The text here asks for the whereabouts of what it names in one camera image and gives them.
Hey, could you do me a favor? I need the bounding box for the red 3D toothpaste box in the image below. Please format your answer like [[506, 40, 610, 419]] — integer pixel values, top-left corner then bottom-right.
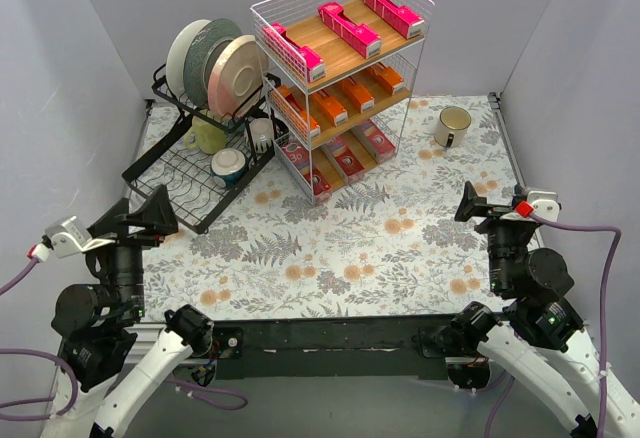
[[351, 119, 396, 164], [280, 140, 331, 202], [321, 135, 365, 184]]

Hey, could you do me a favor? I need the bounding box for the orange toothpaste box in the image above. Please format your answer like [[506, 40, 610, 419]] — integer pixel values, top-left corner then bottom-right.
[[311, 90, 348, 126], [339, 77, 375, 113], [367, 62, 405, 95], [271, 85, 321, 140]]

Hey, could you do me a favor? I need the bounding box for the magenta toothpaste box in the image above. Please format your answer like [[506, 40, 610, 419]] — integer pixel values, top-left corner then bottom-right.
[[363, 0, 426, 40], [317, 2, 382, 59], [263, 23, 326, 83]]

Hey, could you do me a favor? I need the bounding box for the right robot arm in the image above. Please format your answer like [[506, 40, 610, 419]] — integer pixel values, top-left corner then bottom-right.
[[436, 182, 639, 437]]

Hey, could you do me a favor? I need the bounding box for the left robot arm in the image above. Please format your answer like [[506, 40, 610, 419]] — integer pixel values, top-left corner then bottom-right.
[[42, 185, 214, 437]]

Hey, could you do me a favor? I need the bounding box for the white and teal bowl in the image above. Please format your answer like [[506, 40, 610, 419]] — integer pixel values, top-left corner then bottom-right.
[[210, 148, 247, 188]]

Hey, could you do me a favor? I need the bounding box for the floral patterned table mat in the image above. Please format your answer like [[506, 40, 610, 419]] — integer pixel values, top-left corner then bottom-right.
[[144, 96, 516, 322]]

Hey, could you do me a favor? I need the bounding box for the pale yellow mug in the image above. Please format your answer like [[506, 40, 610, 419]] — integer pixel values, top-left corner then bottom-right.
[[183, 116, 227, 155]]

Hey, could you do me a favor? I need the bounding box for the white upside-down cup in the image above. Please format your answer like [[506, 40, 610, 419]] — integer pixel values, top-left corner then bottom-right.
[[249, 118, 274, 154]]

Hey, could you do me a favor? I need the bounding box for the cream white plate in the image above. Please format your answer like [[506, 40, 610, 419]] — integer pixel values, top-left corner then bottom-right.
[[166, 19, 210, 97]]

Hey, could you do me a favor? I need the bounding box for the pink and cream plate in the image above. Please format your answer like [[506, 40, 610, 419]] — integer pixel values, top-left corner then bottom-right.
[[208, 35, 269, 121]]

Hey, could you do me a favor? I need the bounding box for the grey green patterned plate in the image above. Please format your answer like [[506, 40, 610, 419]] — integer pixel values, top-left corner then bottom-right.
[[183, 18, 242, 108]]

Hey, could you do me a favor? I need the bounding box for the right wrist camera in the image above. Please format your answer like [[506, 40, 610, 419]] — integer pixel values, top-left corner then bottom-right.
[[511, 188, 561, 222]]

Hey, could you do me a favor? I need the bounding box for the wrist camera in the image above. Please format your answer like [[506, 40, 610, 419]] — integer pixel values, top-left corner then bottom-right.
[[511, 188, 561, 222], [27, 216, 115, 263]]

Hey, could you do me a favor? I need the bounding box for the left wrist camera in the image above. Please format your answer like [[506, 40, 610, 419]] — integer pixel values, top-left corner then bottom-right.
[[27, 216, 115, 263]]

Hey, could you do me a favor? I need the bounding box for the black wire dish rack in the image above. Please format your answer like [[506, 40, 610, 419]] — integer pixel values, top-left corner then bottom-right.
[[122, 65, 275, 234]]

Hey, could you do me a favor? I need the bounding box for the cream mug black handle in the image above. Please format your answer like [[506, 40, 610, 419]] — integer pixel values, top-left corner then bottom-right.
[[434, 106, 472, 148]]

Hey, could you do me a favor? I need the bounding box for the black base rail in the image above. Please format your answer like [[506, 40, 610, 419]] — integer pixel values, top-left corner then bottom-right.
[[192, 313, 514, 379]]

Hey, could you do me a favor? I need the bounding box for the white wire three-tier shelf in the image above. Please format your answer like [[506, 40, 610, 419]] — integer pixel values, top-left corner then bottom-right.
[[251, 0, 435, 204]]

